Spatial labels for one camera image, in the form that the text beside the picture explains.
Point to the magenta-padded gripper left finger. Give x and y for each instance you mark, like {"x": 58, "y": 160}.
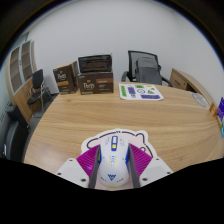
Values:
{"x": 76, "y": 170}

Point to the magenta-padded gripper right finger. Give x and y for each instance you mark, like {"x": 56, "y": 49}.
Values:
{"x": 151, "y": 170}

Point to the white blue yellow computer mouse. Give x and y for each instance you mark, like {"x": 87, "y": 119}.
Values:
{"x": 113, "y": 163}

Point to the pink pig-shaped mouse pad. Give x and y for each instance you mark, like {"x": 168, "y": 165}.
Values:
{"x": 138, "y": 137}

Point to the black padded office chair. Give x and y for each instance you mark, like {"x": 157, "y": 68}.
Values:
{"x": 13, "y": 133}

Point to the white printed sticker sheet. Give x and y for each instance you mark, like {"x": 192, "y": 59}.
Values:
{"x": 140, "y": 92}

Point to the blue small box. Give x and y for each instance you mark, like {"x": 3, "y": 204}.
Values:
{"x": 222, "y": 130}

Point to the small orange-brown box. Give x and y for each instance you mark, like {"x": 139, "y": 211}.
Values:
{"x": 213, "y": 110}

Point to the wide brown cardboard box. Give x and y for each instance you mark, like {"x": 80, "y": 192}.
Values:
{"x": 95, "y": 84}

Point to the purple card package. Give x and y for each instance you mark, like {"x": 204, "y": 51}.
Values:
{"x": 221, "y": 109}

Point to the tall brown cardboard box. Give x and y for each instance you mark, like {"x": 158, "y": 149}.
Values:
{"x": 64, "y": 79}

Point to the black visitor chair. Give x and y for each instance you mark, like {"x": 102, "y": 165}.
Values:
{"x": 37, "y": 85}

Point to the wooden side desk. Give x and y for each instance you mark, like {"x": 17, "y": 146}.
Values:
{"x": 186, "y": 80}

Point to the grey backpack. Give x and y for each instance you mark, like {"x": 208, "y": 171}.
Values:
{"x": 148, "y": 71}

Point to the black printed box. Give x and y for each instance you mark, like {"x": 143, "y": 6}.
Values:
{"x": 95, "y": 64}

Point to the black mesh office chair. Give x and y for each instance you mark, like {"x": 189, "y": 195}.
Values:
{"x": 132, "y": 63}

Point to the wooden shelf cabinet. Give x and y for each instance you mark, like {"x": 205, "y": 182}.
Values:
{"x": 20, "y": 73}

